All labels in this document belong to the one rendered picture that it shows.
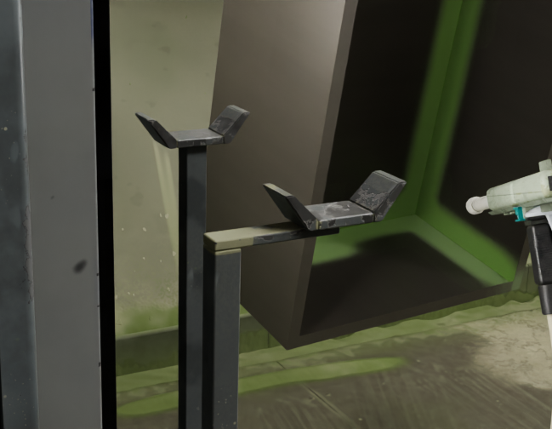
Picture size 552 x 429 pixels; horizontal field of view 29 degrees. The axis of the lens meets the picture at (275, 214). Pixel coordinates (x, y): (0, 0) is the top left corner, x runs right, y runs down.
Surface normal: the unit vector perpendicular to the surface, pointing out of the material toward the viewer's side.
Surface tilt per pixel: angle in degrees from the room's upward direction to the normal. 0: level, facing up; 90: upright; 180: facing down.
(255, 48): 90
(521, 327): 0
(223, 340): 90
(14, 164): 90
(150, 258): 57
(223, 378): 90
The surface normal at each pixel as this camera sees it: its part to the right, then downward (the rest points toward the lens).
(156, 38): 0.40, -0.29
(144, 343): 0.47, 0.29
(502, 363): 0.03, -0.95
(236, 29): -0.83, 0.15
